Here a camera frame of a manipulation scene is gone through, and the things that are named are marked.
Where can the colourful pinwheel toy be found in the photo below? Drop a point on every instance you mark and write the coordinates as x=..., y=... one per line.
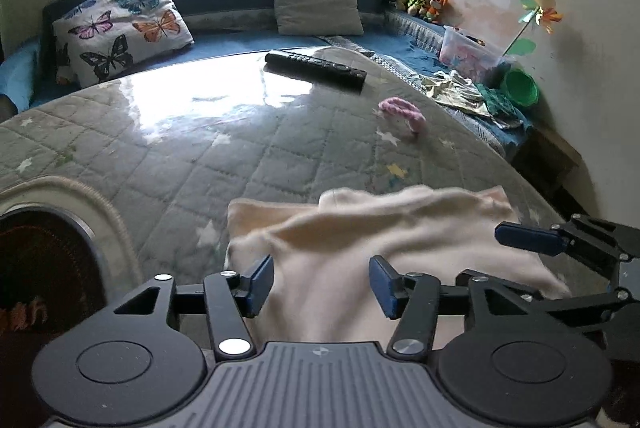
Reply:
x=537, y=10

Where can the green crumpled cloth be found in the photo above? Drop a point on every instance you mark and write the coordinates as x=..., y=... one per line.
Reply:
x=500, y=105

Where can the round inset hot plate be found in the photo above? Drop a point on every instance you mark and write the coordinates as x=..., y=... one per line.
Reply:
x=45, y=253

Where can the green plastic bowl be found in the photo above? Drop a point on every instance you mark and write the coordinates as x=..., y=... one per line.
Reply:
x=520, y=87

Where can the pale yellow crumpled cloth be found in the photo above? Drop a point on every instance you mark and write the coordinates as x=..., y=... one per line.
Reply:
x=457, y=93

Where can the black remote control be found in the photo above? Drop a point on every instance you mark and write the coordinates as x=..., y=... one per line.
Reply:
x=315, y=67

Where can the butterfly print pillow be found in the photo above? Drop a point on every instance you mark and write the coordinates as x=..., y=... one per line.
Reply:
x=120, y=28

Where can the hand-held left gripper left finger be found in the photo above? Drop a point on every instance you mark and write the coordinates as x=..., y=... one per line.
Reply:
x=262, y=280

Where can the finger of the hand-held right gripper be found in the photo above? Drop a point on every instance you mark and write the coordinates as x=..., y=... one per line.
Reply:
x=530, y=239
x=575, y=303

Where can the clear plastic storage box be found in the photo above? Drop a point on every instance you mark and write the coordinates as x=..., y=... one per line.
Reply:
x=465, y=53

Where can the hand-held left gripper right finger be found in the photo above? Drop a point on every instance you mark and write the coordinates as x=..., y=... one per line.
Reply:
x=382, y=285

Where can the cream cloth garment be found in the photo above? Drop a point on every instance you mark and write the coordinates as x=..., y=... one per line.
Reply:
x=340, y=248

